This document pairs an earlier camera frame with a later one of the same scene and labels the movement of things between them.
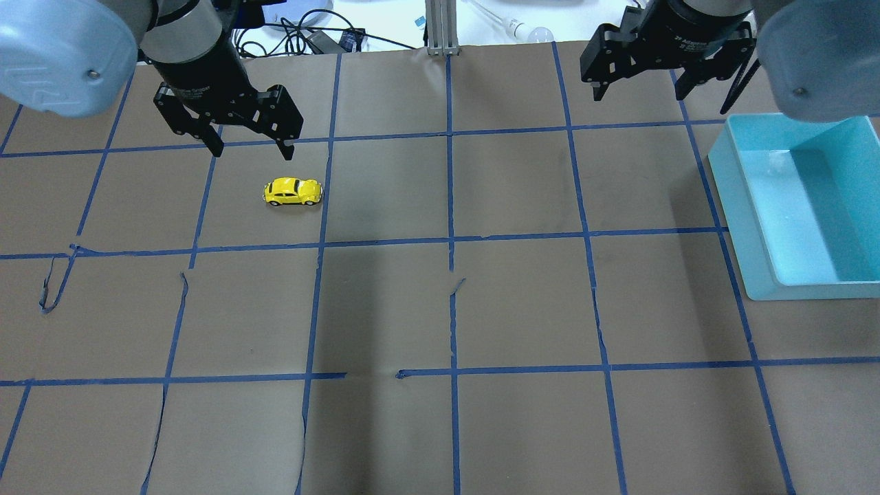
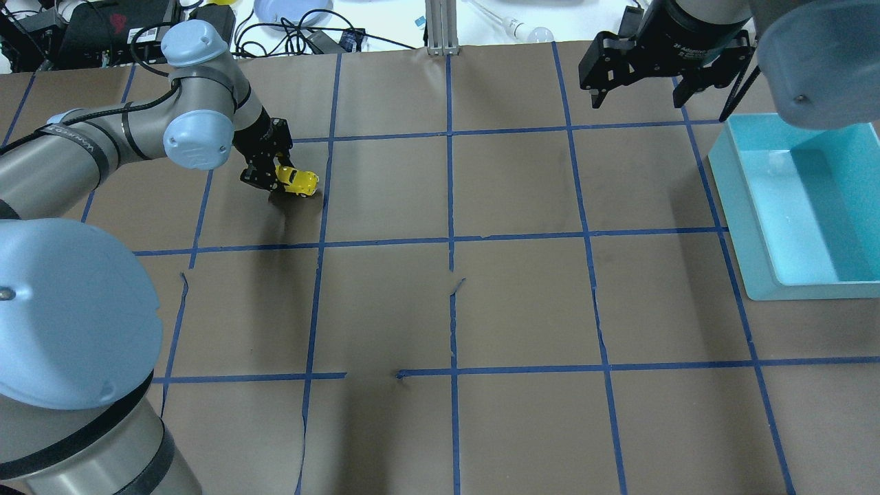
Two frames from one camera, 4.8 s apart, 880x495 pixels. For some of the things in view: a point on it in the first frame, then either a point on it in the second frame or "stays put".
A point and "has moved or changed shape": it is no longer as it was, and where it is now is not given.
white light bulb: x=519 y=31 stays put
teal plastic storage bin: x=801 y=199 stays put
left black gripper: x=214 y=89 → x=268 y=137
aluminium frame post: x=441 y=26 stays put
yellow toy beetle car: x=291 y=190 has moved or changed shape
